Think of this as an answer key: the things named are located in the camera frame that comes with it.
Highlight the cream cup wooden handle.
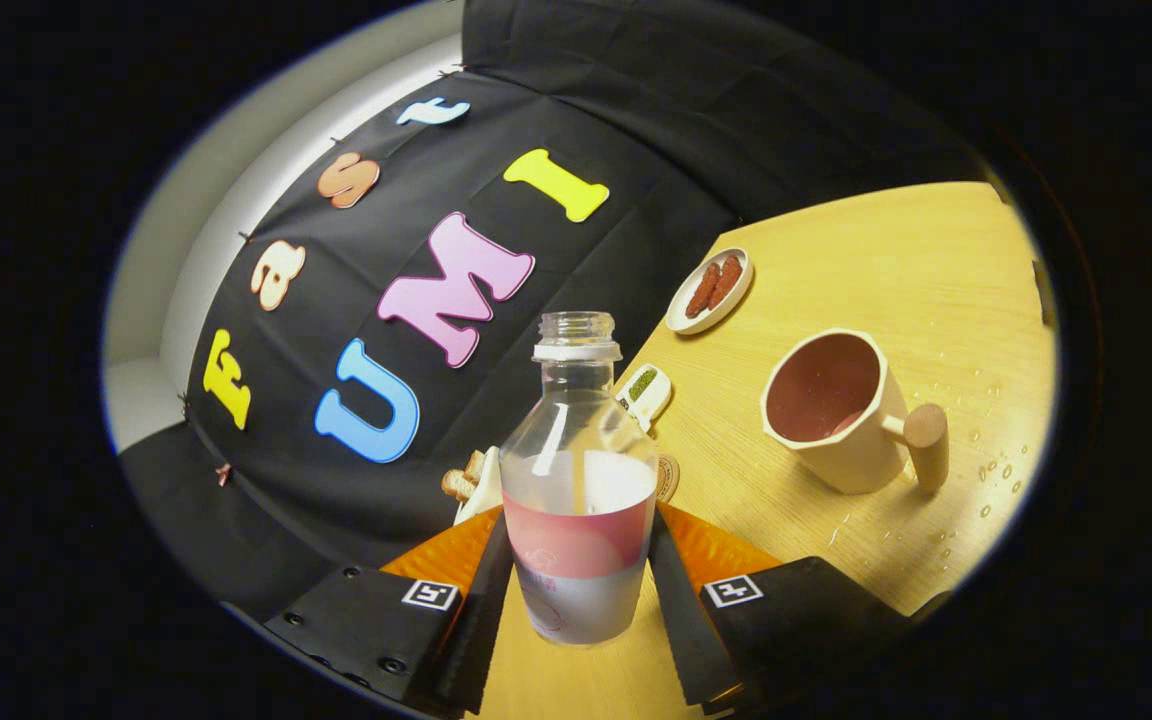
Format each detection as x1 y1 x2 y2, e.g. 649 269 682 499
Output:
760 328 950 496

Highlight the clear juice bottle red label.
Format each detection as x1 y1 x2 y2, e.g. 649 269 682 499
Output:
498 311 659 647

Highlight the white toaster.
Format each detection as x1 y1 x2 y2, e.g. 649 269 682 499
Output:
453 445 504 526

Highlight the small white plate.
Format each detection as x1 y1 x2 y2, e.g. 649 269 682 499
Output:
665 247 755 336

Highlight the white divided condiment dish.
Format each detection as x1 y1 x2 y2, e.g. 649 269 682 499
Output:
615 364 673 435

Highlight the red sausage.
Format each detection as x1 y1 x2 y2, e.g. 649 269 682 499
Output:
686 262 722 319
708 256 743 309

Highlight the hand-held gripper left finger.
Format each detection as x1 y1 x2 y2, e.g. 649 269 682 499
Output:
264 505 515 716

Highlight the wooden table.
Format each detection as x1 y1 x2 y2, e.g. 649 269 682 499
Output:
476 180 1057 720

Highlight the black backdrop cloth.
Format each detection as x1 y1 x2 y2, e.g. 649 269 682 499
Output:
119 0 997 626

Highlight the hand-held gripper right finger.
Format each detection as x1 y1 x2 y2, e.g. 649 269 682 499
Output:
648 503 912 716

